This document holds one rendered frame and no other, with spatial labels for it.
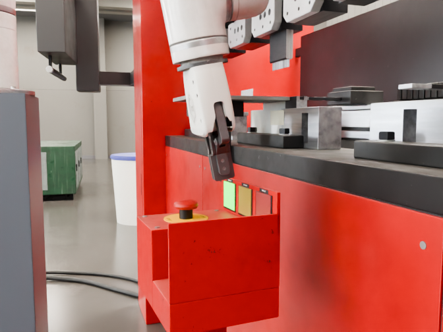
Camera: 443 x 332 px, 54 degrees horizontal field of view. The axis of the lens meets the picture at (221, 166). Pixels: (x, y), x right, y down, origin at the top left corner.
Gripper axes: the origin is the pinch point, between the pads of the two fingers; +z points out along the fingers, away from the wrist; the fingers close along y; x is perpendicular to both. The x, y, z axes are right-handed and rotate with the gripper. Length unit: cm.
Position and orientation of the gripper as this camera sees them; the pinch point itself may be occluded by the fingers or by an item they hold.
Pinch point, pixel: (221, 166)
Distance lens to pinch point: 66.2
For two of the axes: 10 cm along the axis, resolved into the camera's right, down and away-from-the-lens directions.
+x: 9.5, -2.2, 2.3
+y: 2.6, 1.3, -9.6
